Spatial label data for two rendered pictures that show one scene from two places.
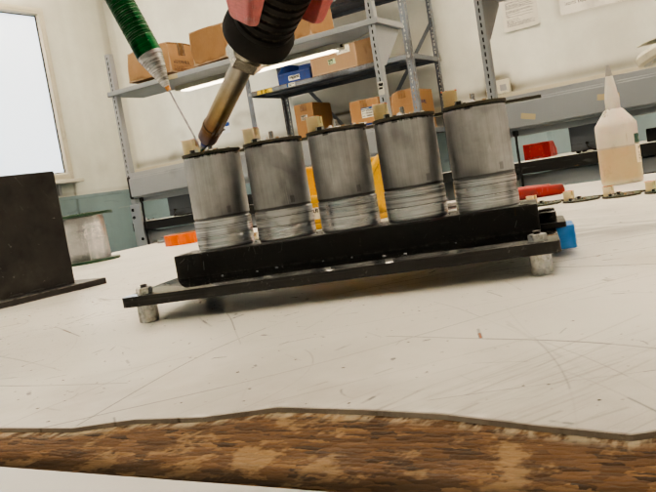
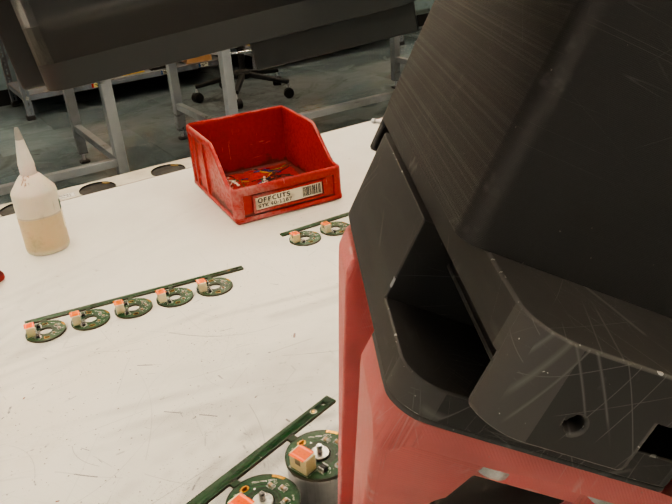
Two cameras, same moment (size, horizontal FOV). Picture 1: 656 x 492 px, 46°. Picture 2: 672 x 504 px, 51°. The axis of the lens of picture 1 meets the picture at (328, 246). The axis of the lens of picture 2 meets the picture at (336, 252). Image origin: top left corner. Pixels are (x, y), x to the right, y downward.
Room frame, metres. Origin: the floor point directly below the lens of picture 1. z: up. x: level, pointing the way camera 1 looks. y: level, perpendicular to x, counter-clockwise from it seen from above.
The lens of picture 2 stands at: (0.20, 0.10, 0.99)
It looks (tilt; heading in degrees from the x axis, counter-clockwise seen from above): 27 degrees down; 298
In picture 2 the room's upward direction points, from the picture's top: 4 degrees counter-clockwise
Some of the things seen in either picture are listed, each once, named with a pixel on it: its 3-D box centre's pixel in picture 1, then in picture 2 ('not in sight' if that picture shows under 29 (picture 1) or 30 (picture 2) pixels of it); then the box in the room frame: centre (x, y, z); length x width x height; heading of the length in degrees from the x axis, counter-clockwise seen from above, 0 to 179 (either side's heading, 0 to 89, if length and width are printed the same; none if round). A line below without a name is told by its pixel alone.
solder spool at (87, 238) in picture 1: (85, 237); not in sight; (0.79, 0.24, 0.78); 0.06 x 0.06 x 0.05
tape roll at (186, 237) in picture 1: (191, 236); not in sight; (0.86, 0.15, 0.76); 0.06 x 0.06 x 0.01
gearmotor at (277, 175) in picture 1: (281, 198); not in sight; (0.33, 0.02, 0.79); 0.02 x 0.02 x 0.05
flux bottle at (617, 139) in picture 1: (615, 124); (32, 189); (0.65, -0.26, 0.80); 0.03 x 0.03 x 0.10
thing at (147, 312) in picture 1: (348, 270); not in sight; (0.30, -0.01, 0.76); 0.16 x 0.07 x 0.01; 75
